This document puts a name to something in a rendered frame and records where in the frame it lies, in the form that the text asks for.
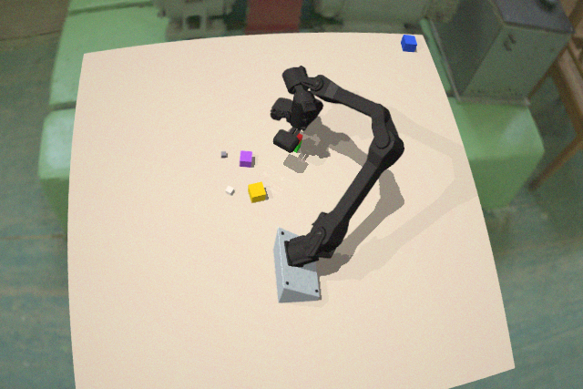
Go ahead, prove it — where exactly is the purple cube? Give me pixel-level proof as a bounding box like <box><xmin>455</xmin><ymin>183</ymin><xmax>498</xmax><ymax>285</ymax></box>
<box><xmin>239</xmin><ymin>150</ymin><xmax>252</xmax><ymax>168</ymax></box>

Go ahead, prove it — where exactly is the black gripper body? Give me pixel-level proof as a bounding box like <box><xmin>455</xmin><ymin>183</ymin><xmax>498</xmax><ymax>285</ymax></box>
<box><xmin>273</xmin><ymin>98</ymin><xmax>323</xmax><ymax>153</ymax></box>

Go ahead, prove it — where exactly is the blue cube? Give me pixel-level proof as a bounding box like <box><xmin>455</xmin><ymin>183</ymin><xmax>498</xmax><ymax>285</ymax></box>
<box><xmin>401</xmin><ymin>35</ymin><xmax>417</xmax><ymax>52</ymax></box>

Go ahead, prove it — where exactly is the yellow cube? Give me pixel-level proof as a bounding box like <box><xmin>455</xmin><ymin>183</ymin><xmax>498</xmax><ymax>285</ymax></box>
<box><xmin>248</xmin><ymin>182</ymin><xmax>266</xmax><ymax>203</ymax></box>

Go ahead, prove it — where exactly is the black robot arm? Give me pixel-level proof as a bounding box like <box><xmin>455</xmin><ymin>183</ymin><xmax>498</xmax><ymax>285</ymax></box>
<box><xmin>270</xmin><ymin>66</ymin><xmax>404</xmax><ymax>267</ymax></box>

